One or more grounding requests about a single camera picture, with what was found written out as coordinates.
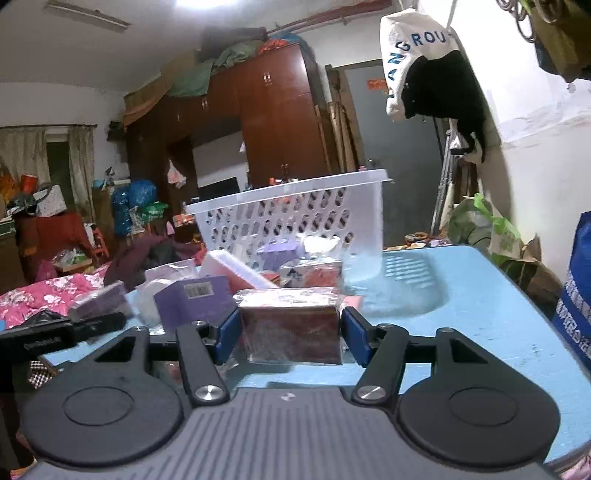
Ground dark red box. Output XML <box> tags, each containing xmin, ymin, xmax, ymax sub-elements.
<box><xmin>235</xmin><ymin>287</ymin><xmax>342</xmax><ymax>365</ymax></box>

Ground white plastic laundry basket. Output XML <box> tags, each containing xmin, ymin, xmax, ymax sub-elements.
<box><xmin>187</xmin><ymin>169</ymin><xmax>390</xmax><ymax>283</ymax></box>

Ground pink floral bedding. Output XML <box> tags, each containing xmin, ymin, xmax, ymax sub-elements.
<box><xmin>0</xmin><ymin>265</ymin><xmax>108</xmax><ymax>330</ymax></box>

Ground purple barcode box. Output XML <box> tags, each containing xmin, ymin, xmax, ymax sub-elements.
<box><xmin>154</xmin><ymin>276</ymin><xmax>236</xmax><ymax>334</ymax></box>

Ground pink white long box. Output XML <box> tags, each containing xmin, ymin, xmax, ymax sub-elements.
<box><xmin>197</xmin><ymin>250</ymin><xmax>276</xmax><ymax>294</ymax></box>

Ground purple open carton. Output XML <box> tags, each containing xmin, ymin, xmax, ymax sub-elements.
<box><xmin>68</xmin><ymin>281</ymin><xmax>133</xmax><ymax>320</ymax></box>

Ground red cloth covered furniture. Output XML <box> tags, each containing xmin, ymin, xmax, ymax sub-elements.
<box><xmin>15</xmin><ymin>212</ymin><xmax>91</xmax><ymax>282</ymax></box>

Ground dark maroon clothes pile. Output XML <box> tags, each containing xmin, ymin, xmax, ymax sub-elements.
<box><xmin>103</xmin><ymin>235</ymin><xmax>206</xmax><ymax>292</ymax></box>

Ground green white plastic bag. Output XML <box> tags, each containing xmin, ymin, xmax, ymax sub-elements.
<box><xmin>448</xmin><ymin>193</ymin><xmax>524</xmax><ymax>266</ymax></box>

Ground black monitor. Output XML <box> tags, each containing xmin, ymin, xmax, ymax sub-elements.
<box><xmin>198</xmin><ymin>177</ymin><xmax>240</xmax><ymax>201</ymax></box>

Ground blue patterned bundle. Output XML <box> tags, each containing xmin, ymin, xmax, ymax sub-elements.
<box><xmin>110</xmin><ymin>179</ymin><xmax>158</xmax><ymax>237</ymax></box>

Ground brown paper bag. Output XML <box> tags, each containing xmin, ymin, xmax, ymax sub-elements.
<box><xmin>502</xmin><ymin>235</ymin><xmax>562</xmax><ymax>321</ymax></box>

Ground blue woven bag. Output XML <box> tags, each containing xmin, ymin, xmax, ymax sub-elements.
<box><xmin>552</xmin><ymin>212</ymin><xmax>591</xmax><ymax>370</ymax></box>

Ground window curtains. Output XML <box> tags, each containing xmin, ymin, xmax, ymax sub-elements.
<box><xmin>1</xmin><ymin>125</ymin><xmax>95</xmax><ymax>221</ymax></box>

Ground grey door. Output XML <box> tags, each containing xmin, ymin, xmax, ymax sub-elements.
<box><xmin>334</xmin><ymin>60</ymin><xmax>443</xmax><ymax>247</ymax></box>

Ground dark red wooden wardrobe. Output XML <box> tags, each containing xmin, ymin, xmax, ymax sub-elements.
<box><xmin>126</xmin><ymin>43</ymin><xmax>339</xmax><ymax>203</ymax></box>

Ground white and black hanging jacket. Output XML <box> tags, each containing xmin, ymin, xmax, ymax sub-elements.
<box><xmin>380</xmin><ymin>8</ymin><xmax>486</xmax><ymax>158</ymax></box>

